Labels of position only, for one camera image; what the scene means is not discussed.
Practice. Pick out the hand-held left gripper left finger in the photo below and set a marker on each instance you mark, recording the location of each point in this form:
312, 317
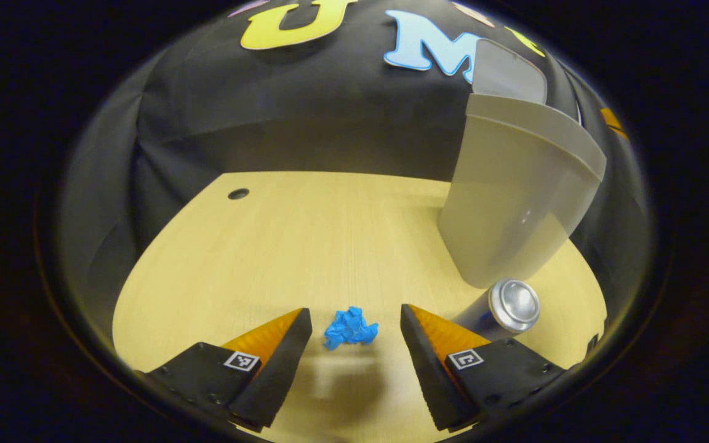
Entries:
280, 369

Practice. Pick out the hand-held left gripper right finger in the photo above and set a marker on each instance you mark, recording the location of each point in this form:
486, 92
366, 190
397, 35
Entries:
428, 375

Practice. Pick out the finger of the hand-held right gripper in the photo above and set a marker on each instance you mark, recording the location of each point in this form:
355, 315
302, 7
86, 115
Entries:
594, 344

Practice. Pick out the blue paper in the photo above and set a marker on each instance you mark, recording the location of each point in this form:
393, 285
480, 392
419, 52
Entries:
349, 329

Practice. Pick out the silver pop can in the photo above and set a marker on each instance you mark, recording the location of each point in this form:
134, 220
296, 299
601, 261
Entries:
511, 304

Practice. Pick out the white desktop garbage bin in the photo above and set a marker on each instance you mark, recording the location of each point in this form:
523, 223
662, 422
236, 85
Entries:
508, 203

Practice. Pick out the wooden desktop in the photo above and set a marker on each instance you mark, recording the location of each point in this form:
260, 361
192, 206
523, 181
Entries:
330, 246

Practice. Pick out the black backdrop cloth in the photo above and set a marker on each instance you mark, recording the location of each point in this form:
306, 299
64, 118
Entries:
268, 111

